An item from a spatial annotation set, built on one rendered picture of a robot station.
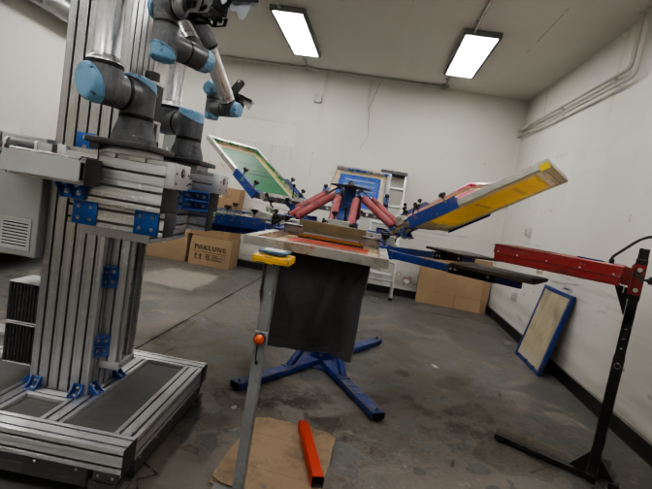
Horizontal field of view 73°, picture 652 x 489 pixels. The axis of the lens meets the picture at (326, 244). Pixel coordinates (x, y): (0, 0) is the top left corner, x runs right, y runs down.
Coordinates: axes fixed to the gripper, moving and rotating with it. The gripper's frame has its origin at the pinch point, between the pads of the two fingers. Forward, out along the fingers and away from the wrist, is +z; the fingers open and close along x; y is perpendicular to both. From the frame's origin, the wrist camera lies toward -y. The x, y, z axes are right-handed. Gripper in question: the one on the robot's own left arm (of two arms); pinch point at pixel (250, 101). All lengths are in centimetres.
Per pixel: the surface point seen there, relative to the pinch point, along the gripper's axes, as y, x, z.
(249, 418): 121, 104, -79
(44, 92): 31, -375, 93
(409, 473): 148, 155, -12
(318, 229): 57, 70, -5
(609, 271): 33, 203, 30
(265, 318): 83, 98, -79
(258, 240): 60, 77, -66
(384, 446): 150, 138, 2
